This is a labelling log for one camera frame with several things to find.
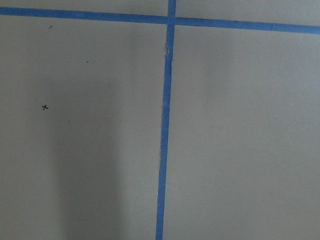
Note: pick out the blue tape vertical strip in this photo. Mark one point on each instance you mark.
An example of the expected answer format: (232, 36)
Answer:
(165, 120)

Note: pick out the blue tape horizontal strip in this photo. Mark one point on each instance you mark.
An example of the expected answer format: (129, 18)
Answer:
(161, 20)

